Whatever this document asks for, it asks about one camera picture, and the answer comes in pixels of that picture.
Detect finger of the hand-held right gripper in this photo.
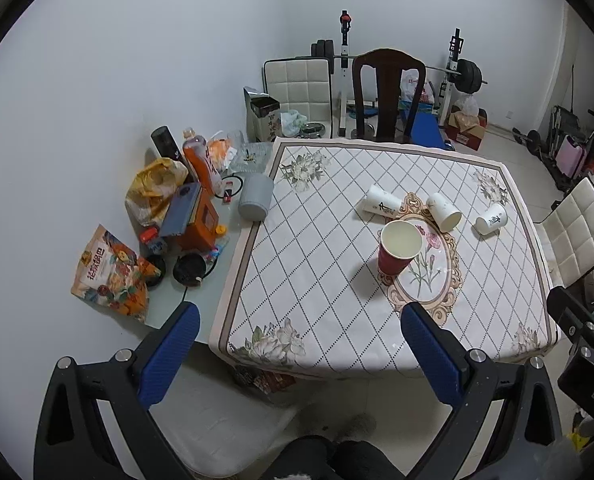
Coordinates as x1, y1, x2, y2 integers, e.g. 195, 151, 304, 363
547, 284, 594, 345

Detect clear glass ashtray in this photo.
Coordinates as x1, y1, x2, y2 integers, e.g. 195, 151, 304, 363
226, 141, 274, 177

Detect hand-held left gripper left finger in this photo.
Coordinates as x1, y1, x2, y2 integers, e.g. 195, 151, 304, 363
33, 301, 201, 480

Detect orange snack bag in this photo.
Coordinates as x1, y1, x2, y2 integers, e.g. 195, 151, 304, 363
71, 224, 162, 324

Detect red white plastic bag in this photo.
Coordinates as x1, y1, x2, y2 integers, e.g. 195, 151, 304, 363
399, 71, 435, 106

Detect white cushioned chair seat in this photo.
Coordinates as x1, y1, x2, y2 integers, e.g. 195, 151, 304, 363
94, 360, 300, 478

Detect red paper cup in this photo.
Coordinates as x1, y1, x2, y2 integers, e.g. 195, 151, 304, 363
378, 220, 424, 277

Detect white barbell rack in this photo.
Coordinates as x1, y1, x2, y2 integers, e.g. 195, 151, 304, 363
335, 10, 466, 137

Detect floral diamond pattern tablecloth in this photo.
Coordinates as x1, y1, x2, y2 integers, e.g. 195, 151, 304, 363
209, 137, 562, 379

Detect black bowl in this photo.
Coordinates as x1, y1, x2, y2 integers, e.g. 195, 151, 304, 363
144, 254, 167, 288

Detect orange box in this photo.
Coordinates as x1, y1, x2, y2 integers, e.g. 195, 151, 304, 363
177, 191, 222, 253

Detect orange snack packet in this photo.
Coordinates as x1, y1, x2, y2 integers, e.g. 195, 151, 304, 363
206, 131, 238, 173

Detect grey cylindrical container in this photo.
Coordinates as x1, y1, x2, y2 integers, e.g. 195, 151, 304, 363
238, 173, 276, 222

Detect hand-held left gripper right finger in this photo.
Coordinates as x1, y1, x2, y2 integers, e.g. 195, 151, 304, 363
401, 302, 564, 480

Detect black dumbbell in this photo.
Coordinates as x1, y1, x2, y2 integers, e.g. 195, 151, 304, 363
512, 128, 545, 156

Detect person's dark trouser legs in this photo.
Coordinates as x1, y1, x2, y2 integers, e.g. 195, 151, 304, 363
262, 435, 402, 480

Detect orange drink bottle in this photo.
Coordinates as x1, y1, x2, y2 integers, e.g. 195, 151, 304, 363
182, 127, 224, 198

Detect brown cardboard box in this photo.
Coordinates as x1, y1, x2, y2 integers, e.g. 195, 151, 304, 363
447, 109, 488, 152

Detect white paper cup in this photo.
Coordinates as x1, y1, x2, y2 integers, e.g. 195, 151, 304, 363
474, 203, 508, 236
426, 192, 464, 233
361, 184, 403, 219

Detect black bottle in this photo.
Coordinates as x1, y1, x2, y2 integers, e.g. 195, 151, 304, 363
151, 126, 190, 173

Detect blue weight bench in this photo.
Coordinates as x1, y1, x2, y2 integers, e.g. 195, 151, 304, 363
407, 112, 454, 151

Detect white padded chair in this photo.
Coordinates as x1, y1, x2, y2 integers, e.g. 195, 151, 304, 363
533, 176, 594, 288
263, 56, 334, 140

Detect dark wooden chair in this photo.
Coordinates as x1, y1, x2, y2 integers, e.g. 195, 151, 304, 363
352, 48, 427, 143

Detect yellow plastic bag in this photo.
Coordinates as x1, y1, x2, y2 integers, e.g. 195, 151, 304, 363
125, 157, 190, 227

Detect black barbell with plates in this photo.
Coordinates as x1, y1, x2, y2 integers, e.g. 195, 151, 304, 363
297, 38, 488, 95

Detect dark patterned box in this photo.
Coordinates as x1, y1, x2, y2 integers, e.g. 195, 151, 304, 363
231, 364, 298, 407

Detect pink suitcase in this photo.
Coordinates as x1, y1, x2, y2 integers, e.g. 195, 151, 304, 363
556, 139, 588, 180

